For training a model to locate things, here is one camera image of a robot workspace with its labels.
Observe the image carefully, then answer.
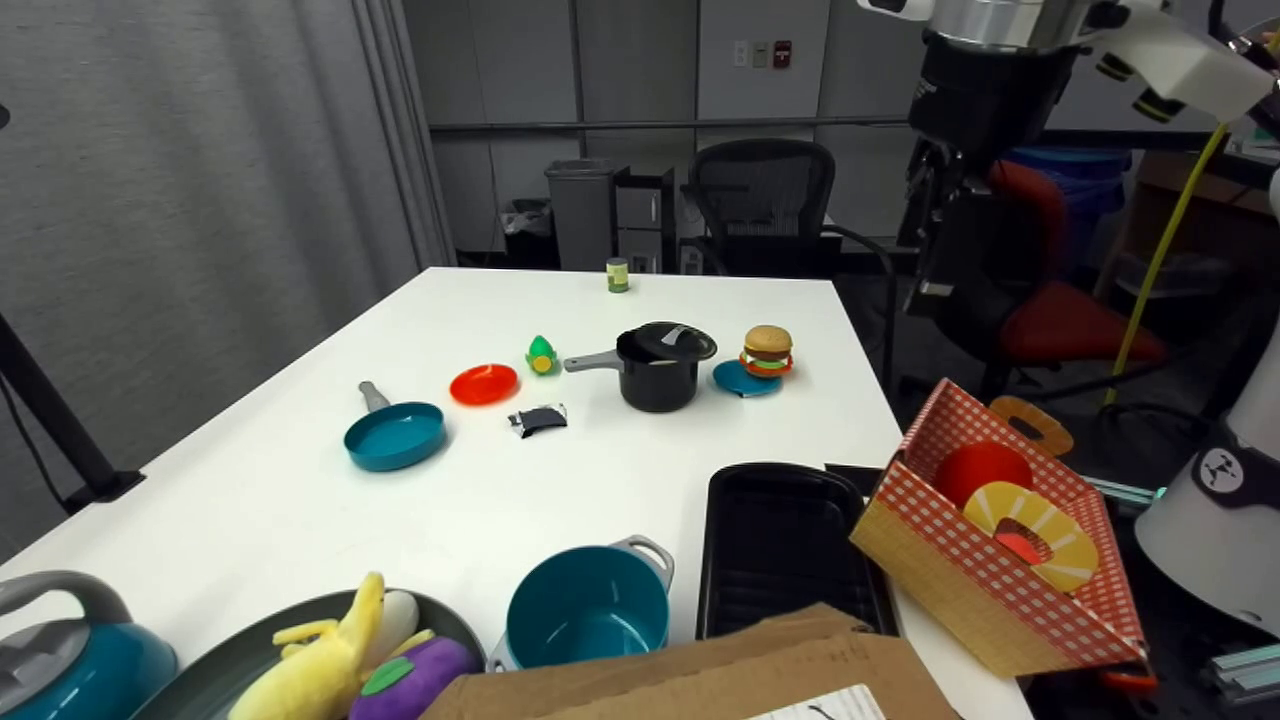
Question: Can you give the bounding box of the purple plush eggplant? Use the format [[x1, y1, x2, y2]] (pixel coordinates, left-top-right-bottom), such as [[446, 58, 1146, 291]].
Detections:
[[348, 632, 480, 720]]

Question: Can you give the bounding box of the teal toy saucepan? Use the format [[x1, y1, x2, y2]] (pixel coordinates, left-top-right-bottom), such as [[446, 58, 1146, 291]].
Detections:
[[505, 536, 676, 668]]

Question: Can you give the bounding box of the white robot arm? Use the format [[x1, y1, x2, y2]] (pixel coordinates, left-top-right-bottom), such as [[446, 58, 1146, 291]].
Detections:
[[856, 0, 1277, 122]]

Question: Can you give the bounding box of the red toy tomato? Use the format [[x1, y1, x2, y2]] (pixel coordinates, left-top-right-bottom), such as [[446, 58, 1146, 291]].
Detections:
[[933, 440, 1030, 507]]

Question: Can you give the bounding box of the green toy vegetable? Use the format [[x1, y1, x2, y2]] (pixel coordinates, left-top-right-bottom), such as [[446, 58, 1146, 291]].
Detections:
[[523, 337, 561, 375]]

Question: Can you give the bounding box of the toy hamburger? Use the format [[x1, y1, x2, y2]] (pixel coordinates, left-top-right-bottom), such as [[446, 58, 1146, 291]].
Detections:
[[738, 324, 792, 378]]

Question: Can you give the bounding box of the teal toy frying pan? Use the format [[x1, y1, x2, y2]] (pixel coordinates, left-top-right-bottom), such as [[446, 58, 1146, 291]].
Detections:
[[342, 378, 446, 472]]

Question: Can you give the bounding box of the black tripod leg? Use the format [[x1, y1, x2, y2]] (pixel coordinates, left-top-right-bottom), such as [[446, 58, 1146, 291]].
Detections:
[[0, 314, 143, 511]]

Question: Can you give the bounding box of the yellow plush banana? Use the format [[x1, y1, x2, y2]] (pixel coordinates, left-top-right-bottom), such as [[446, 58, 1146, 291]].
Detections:
[[226, 571, 385, 720]]

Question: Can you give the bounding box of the orange toy plate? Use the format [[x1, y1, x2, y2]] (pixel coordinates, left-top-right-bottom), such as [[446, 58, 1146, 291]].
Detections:
[[446, 362, 518, 409]]

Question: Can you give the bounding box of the brown cardboard box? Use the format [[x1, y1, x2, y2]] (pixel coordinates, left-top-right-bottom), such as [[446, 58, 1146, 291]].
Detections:
[[424, 602, 958, 720]]

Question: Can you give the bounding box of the small green cube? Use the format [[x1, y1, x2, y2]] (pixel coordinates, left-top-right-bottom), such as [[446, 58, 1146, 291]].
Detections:
[[605, 259, 630, 291]]

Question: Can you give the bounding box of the black toy pot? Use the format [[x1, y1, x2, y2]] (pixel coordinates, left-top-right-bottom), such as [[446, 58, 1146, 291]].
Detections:
[[563, 343, 702, 413]]

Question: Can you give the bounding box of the red checkered wooden basket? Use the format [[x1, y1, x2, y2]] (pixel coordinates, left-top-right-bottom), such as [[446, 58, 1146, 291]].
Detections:
[[848, 378, 1146, 675]]

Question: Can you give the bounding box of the transparent dark pot lid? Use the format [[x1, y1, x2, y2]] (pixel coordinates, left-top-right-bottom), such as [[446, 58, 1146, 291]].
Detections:
[[614, 318, 717, 362]]

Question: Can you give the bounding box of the black baking tray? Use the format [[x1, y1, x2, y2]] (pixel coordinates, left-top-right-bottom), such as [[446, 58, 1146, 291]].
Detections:
[[697, 458, 900, 639]]

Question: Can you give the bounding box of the grey trash bin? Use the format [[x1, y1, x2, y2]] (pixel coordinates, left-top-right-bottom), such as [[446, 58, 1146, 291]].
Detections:
[[547, 156, 624, 269]]

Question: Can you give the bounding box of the red office chair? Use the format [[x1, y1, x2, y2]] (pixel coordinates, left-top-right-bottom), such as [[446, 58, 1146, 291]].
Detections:
[[981, 159, 1169, 395]]

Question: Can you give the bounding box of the yellow toy pineapple ring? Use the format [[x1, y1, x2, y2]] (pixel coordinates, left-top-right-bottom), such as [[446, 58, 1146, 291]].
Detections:
[[958, 478, 1103, 595]]

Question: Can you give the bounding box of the yellow cable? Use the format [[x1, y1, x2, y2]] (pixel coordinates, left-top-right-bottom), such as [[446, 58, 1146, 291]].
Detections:
[[1108, 121, 1231, 378]]

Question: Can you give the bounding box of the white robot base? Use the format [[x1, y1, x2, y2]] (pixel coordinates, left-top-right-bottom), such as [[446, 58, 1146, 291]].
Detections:
[[1137, 301, 1280, 637]]

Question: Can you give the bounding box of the black mesh office chair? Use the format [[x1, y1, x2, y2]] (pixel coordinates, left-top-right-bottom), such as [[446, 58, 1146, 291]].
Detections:
[[680, 136, 900, 391]]

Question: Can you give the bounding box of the teal toy kettle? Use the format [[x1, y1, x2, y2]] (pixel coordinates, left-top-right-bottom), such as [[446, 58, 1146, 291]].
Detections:
[[0, 571, 178, 720]]

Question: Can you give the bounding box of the small teal plate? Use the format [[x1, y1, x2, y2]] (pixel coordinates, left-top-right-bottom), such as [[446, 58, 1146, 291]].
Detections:
[[712, 359, 778, 399]]

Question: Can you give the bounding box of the dark grey round plate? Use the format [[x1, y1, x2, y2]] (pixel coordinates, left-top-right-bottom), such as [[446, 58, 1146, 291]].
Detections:
[[133, 589, 484, 720]]

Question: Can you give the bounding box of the small black white packet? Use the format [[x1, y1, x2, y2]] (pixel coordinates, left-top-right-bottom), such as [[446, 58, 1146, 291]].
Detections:
[[507, 402, 568, 440]]

